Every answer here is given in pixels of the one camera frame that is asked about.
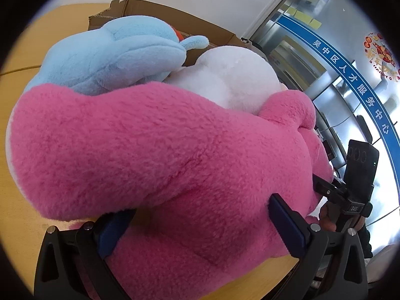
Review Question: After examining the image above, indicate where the cardboard box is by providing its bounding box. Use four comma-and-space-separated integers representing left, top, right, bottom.
87, 0, 251, 67

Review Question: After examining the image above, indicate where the red round window sticker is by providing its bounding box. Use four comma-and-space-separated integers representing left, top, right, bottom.
362, 32, 400, 84

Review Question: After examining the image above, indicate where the blue banner strip on glass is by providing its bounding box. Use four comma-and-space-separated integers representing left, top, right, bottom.
277, 14, 400, 171

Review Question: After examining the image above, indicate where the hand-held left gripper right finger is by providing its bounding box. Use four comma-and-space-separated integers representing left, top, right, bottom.
268, 193, 370, 300

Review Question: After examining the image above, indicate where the pink plush toy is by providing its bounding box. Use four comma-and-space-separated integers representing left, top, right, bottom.
5, 81, 334, 300

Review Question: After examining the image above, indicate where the person's right hand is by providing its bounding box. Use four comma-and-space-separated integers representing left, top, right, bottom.
318, 204, 337, 232

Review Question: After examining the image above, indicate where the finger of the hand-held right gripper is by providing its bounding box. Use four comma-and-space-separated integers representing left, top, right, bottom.
312, 174, 348, 205

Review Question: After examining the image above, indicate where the light blue plush toy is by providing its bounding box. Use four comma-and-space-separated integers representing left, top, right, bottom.
25, 15, 210, 97

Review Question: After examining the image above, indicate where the white plush toy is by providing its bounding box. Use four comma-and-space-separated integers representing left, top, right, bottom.
162, 45, 286, 117

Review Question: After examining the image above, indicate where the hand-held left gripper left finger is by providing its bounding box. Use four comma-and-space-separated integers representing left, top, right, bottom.
34, 209, 139, 300

